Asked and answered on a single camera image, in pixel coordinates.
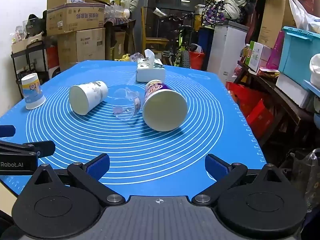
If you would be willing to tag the large brown cardboard box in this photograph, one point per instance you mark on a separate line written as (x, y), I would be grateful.
(85, 45)

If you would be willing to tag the pink gift bag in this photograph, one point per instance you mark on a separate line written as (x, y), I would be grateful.
(276, 52)

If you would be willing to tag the white tissue box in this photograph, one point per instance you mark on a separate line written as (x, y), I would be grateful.
(150, 72)

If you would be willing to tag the teal plastic storage bin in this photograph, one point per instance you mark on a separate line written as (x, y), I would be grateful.
(297, 55)

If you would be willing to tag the white flat box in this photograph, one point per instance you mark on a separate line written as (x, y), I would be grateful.
(292, 90)

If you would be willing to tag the yellow toy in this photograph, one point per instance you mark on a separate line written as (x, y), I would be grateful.
(123, 58)

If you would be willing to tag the purple print paper cup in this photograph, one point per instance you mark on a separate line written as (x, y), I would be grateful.
(165, 110)

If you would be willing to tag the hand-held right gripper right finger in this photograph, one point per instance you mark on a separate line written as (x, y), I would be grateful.
(215, 166)

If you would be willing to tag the yellow wooden chair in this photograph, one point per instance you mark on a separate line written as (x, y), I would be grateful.
(152, 40)

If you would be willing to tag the white cup with blue print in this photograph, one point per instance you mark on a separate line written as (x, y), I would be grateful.
(32, 92)

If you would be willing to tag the white plastic bag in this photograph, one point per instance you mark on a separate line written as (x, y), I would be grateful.
(303, 15)

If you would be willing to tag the red bucket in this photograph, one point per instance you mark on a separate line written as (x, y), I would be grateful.
(197, 60)

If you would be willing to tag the low cardboard box with clutter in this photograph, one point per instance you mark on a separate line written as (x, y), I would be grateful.
(25, 43)

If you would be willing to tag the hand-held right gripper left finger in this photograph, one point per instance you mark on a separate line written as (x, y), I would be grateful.
(98, 167)

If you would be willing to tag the black bicycle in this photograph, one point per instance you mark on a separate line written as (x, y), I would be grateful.
(180, 42)

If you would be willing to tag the printed cardboard box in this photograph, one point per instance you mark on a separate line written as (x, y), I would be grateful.
(75, 17)

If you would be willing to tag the clear plastic bag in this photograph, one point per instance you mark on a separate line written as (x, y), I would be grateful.
(307, 175)

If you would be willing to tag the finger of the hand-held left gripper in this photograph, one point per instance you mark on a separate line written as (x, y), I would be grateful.
(7, 131)
(41, 147)

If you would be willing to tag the black metal shelf rack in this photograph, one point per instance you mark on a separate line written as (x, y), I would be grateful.
(27, 60)

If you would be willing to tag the plain white paper cup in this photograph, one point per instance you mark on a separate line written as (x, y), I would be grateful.
(87, 97)

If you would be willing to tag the clear plastic cup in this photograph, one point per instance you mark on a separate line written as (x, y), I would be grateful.
(125, 105)

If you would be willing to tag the tall brown cardboard box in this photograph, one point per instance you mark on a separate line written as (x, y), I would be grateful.
(273, 22)

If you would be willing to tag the floral fabric bag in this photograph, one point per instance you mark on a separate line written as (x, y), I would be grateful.
(213, 11)

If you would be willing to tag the white and green box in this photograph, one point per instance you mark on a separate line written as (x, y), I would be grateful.
(256, 56)

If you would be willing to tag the blue silicone mat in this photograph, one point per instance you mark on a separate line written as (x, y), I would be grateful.
(140, 155)

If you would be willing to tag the dark side desk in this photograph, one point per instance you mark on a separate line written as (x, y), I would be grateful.
(272, 90)

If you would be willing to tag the red bags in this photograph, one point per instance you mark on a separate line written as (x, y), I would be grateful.
(252, 107)

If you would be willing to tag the white chest freezer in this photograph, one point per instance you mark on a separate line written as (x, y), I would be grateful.
(225, 50)

